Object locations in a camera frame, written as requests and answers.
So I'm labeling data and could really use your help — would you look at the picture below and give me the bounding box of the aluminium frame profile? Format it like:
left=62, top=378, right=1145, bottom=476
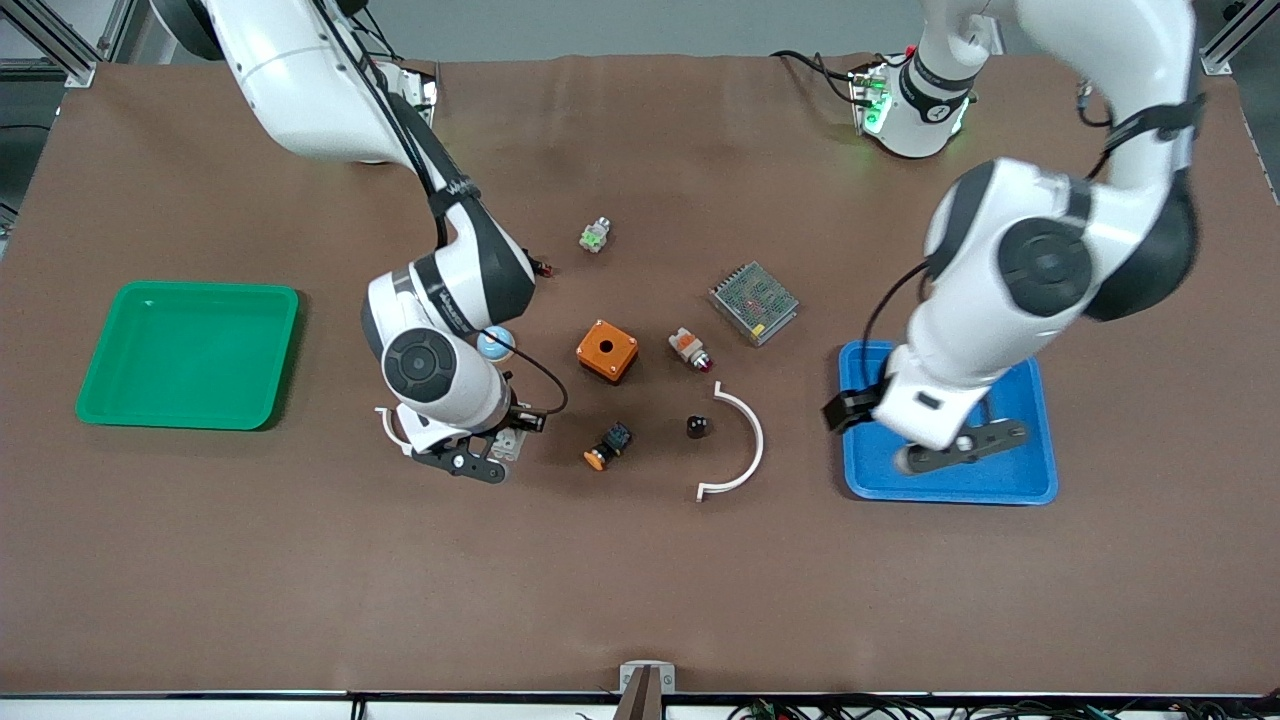
left=0, top=0, right=141, bottom=89
left=1200, top=0, right=1280, bottom=76

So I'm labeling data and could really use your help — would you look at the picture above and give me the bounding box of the orange push button switch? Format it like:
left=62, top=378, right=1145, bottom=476
left=583, top=422, right=634, bottom=472

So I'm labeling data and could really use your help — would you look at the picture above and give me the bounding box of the red push button switch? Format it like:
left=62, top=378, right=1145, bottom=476
left=668, top=326, right=715, bottom=374

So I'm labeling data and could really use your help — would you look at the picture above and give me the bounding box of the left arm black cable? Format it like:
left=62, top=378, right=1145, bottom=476
left=862, top=260, right=933, bottom=396

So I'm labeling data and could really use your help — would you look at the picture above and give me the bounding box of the green plastic tray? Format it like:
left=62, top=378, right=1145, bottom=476
left=75, top=281, right=301, bottom=432

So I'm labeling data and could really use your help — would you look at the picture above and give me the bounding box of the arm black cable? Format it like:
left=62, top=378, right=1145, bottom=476
left=862, top=260, right=933, bottom=396
left=310, top=0, right=569, bottom=416

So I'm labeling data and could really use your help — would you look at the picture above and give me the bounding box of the orange button box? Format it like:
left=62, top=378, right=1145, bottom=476
left=575, top=319, right=641, bottom=385

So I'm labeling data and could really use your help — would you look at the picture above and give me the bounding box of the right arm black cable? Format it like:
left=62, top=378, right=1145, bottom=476
left=310, top=0, right=569, bottom=416

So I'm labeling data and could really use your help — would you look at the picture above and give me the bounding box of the large white curved clamp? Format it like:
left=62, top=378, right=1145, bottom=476
left=696, top=381, right=766, bottom=502

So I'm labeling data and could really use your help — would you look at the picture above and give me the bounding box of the blue plastic tray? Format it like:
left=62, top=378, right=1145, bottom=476
left=838, top=340, right=1060, bottom=506

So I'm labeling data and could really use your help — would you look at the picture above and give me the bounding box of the grey metal table bracket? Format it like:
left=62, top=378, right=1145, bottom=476
left=619, top=660, right=677, bottom=720

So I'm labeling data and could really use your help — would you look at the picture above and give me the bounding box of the metal mesh power supply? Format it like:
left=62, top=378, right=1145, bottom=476
left=708, top=261, right=801, bottom=348

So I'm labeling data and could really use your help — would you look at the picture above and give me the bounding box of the black base power cable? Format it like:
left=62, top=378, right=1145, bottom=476
left=770, top=48, right=871, bottom=106

